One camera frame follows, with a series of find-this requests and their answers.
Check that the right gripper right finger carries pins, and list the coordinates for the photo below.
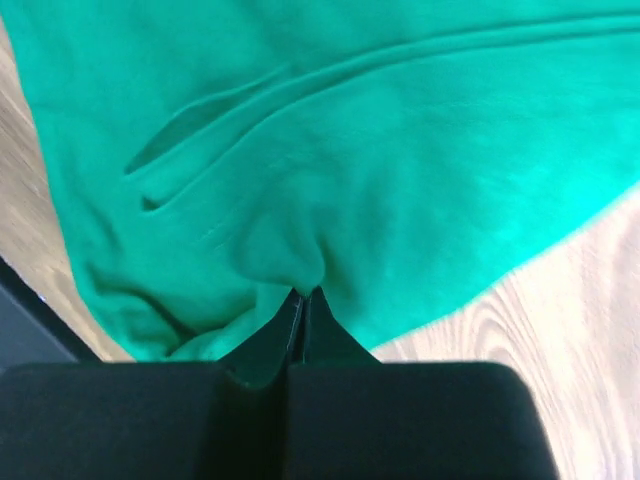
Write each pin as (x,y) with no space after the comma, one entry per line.
(350,416)

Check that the green t-shirt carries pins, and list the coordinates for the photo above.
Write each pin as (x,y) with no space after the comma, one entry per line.
(205,158)

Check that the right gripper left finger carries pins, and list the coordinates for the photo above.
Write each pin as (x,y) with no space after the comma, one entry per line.
(187,420)

